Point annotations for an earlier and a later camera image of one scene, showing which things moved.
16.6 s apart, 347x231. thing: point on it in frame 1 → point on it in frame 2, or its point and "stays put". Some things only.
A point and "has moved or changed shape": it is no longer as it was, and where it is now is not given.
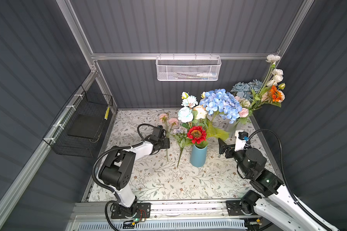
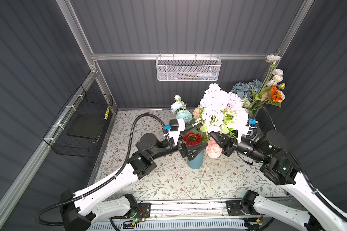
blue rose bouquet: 244,90 stays put
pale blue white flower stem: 185,114 → 178,107
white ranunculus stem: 274,76 stays put
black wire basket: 78,130 stays put
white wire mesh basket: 188,68 stays put
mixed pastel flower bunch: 180,133 has moved or changed shape
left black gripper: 166,143 → 185,150
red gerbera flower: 197,134 has moved or changed shape
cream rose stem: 201,112 stays put
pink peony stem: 168,122 → 213,149
